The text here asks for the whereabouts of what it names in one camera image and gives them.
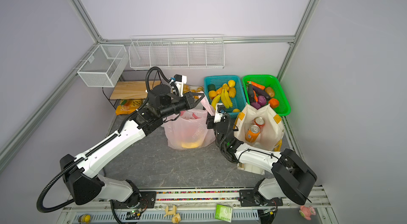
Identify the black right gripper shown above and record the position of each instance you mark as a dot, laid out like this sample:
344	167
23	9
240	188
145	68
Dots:
214	124

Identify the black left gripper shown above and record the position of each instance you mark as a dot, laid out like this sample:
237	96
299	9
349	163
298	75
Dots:
188	98

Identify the orange soda can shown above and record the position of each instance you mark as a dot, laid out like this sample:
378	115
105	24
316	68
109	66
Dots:
252	133

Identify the pink plastic grocery bag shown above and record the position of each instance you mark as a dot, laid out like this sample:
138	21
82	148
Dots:
190	126

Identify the white canvas tote bag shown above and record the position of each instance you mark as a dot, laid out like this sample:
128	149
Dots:
270	128

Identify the yellow banana bunch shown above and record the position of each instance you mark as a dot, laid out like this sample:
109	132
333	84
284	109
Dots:
191	145

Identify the red cola can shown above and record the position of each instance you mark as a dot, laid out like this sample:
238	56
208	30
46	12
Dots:
260	122

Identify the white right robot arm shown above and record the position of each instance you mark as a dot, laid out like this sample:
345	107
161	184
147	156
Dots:
292	177

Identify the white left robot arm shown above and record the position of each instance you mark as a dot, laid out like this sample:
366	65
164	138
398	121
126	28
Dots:
81	174

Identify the teal plastic basket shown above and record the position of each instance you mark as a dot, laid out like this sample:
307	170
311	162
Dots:
239	102

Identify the loose yellow banana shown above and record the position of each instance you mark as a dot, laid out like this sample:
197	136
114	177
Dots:
222	96

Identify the yellow lemon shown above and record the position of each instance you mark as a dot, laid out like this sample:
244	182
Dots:
231	83

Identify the dark green cucumber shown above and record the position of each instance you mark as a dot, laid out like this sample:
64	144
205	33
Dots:
251	94

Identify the small purple onion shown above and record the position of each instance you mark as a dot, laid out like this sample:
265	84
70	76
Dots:
262	101

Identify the long dark eggplant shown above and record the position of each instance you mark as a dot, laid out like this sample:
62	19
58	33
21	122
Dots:
261	92

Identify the orange carrot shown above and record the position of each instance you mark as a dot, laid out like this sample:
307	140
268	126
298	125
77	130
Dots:
256	85

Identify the brown potato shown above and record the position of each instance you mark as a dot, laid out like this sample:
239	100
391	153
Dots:
270	92

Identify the green plastic basket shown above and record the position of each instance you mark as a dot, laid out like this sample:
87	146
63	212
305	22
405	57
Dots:
284	108

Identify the orange snack packet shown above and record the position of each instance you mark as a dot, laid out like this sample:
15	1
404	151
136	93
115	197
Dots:
128	106

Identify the green card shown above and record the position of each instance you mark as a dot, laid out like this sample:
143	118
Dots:
224	213

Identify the white mesh box basket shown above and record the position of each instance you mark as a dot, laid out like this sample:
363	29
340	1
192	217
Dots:
104	66

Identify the pink toy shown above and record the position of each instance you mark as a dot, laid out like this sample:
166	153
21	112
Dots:
307	212

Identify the white wire wall basket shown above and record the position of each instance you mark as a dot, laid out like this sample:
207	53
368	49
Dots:
177	51

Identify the black wire shelf rack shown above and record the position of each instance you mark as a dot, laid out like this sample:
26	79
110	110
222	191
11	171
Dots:
131	85

